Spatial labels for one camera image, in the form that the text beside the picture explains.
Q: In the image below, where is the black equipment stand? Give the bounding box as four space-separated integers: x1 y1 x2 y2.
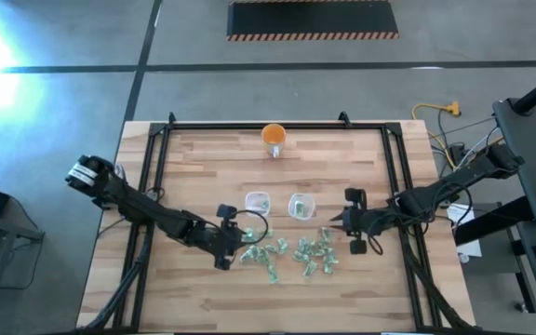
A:
0 213 46 292

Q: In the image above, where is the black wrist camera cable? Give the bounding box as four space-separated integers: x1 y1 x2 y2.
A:
229 208 270 246

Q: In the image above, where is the orange mug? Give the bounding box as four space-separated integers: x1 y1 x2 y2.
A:
260 123 288 160

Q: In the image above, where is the black aluminium table frame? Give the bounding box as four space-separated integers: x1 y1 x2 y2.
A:
76 111 478 335

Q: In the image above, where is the yellow extension cord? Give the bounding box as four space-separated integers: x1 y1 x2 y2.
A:
410 100 462 168

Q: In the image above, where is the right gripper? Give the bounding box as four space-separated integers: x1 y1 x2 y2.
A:
328 187 382 256

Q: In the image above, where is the white paper sheet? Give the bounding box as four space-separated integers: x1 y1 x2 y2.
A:
445 203 483 259

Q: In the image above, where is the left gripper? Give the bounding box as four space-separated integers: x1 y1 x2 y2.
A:
205 203 257 272

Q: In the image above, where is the black side desk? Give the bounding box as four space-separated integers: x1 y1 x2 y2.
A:
490 64 536 224

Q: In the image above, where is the black hazard-striped floor mat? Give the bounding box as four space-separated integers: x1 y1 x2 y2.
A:
225 0 400 42

